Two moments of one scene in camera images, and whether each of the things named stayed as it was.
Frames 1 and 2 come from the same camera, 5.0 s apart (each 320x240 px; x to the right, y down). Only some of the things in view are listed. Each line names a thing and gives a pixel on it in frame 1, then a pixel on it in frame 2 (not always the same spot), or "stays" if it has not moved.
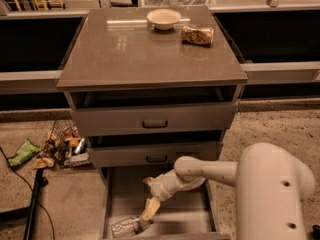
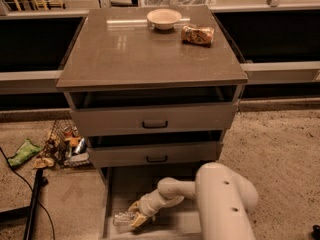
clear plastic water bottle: (128, 226) -> (122, 218)
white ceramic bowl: (164, 18) stays
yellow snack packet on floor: (43, 162) stays
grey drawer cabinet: (146, 85) stays
